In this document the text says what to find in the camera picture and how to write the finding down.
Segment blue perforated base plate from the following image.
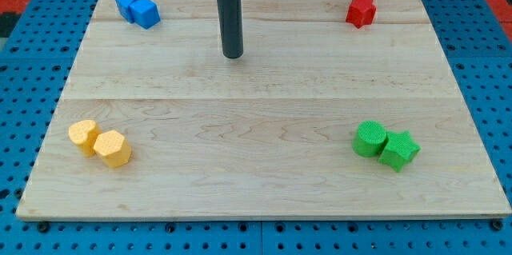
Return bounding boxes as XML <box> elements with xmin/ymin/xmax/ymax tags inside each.
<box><xmin>1</xmin><ymin>0</ymin><xmax>511</xmax><ymax>254</ymax></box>

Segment green star block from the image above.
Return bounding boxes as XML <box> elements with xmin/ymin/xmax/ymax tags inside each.
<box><xmin>378</xmin><ymin>131</ymin><xmax>421</xmax><ymax>173</ymax></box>

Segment yellow heart block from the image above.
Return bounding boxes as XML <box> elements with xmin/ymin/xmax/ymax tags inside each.
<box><xmin>68</xmin><ymin>119</ymin><xmax>102</xmax><ymax>157</ymax></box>

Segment red star block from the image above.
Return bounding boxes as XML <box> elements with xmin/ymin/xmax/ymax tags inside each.
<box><xmin>346</xmin><ymin>0</ymin><xmax>377</xmax><ymax>28</ymax></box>

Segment blue cube block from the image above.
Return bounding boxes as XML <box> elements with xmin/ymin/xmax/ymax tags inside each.
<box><xmin>129</xmin><ymin>0</ymin><xmax>161</xmax><ymax>29</ymax></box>

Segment green cylinder block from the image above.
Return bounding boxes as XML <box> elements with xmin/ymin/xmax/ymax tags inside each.
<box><xmin>352</xmin><ymin>121</ymin><xmax>387</xmax><ymax>157</ymax></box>

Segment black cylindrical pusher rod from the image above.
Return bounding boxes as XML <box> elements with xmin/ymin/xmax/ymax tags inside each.
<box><xmin>217</xmin><ymin>0</ymin><xmax>243</xmax><ymax>59</ymax></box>

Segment yellow hexagon block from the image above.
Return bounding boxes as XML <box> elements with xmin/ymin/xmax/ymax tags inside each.
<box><xmin>94</xmin><ymin>130</ymin><xmax>132</xmax><ymax>168</ymax></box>

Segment light wooden board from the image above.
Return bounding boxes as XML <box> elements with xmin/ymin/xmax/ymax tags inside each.
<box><xmin>16</xmin><ymin>0</ymin><xmax>511</xmax><ymax>221</ymax></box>

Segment blue triangular block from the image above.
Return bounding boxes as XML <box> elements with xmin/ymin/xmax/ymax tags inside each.
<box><xmin>115</xmin><ymin>0</ymin><xmax>137</xmax><ymax>23</ymax></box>

